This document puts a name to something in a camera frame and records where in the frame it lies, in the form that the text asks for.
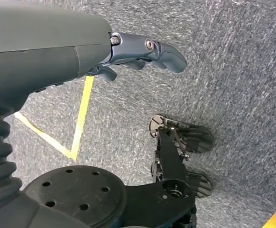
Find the black robot waist plate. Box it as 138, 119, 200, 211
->
23, 165, 127, 228

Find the black robot left leg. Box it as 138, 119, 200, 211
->
123, 125, 197, 228

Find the black robot left foot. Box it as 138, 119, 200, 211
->
148, 114, 215, 155

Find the black robot foot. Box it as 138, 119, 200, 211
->
148, 114, 215, 155
185, 171, 213, 199

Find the black robot right foot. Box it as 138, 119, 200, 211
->
185, 171, 213, 199

